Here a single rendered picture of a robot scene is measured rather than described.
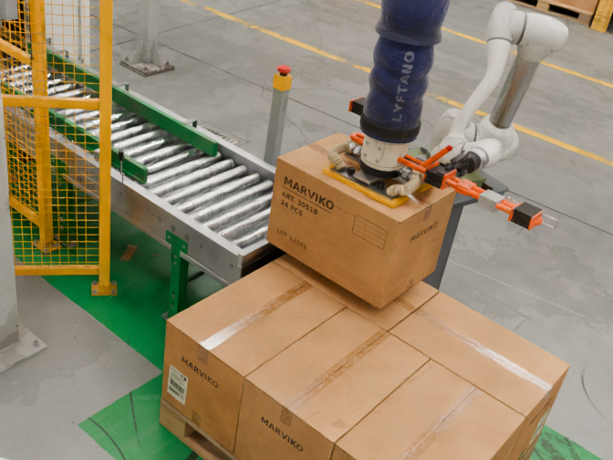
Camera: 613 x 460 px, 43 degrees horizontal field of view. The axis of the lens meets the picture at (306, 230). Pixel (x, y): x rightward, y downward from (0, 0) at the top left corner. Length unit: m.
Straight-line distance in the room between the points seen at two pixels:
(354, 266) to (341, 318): 0.21
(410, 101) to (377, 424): 1.12
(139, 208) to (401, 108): 1.38
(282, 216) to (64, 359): 1.16
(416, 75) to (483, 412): 1.20
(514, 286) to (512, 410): 1.72
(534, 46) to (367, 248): 1.10
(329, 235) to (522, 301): 1.69
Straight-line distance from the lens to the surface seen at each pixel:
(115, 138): 4.14
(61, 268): 3.85
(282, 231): 3.18
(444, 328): 3.13
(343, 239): 2.97
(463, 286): 4.38
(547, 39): 3.35
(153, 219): 3.54
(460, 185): 2.80
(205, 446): 3.20
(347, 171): 3.00
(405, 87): 2.77
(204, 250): 3.34
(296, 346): 2.87
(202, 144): 4.01
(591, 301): 4.64
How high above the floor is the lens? 2.43
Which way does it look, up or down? 32 degrees down
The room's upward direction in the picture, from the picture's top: 10 degrees clockwise
